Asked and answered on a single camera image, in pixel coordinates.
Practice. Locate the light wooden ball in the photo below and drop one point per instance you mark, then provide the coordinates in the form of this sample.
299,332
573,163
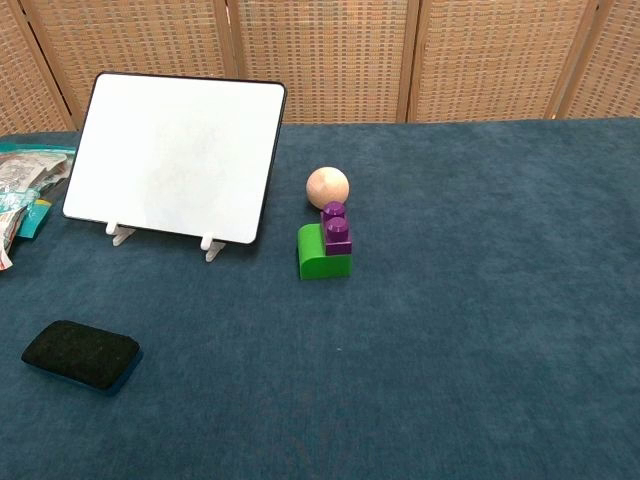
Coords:
325,186

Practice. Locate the white plastic appliance foot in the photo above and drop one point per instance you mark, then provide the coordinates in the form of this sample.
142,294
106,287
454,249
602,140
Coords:
120,233
212,248

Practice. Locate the white board with stand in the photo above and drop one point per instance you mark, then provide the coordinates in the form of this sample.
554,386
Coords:
170,155

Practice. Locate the teal snack packet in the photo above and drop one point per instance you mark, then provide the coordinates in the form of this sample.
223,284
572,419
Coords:
34,217

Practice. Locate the woven rattan screen panel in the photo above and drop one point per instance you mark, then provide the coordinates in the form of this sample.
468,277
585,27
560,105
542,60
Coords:
495,60
145,35
612,70
330,60
20,85

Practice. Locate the blue fabric table cover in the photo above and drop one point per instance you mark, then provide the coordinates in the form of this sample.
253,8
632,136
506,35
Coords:
400,350

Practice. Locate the white red snack packet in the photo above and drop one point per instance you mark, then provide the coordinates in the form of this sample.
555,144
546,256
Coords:
6,235

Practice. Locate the black felt eraser blue base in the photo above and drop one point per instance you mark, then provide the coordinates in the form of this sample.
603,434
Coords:
80,354

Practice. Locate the green rounded toy brick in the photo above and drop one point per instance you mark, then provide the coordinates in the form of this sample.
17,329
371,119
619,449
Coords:
312,257

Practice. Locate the purple two-stud toy brick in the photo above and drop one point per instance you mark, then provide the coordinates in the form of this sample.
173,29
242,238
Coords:
337,235

